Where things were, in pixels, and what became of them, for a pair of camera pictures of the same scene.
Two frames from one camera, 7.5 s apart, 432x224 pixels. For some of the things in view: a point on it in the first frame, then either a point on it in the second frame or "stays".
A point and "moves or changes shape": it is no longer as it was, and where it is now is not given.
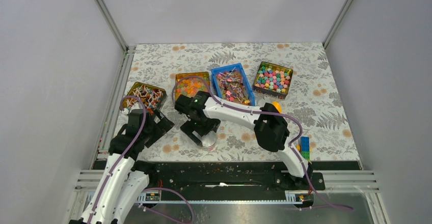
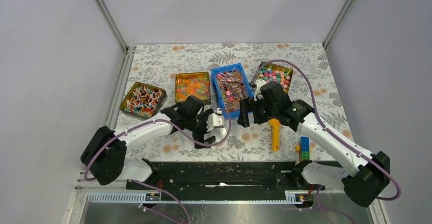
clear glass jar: [209, 140] moves or changes shape
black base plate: [224, 180] stays
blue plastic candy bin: [232, 84] stays
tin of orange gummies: [190, 84] stays
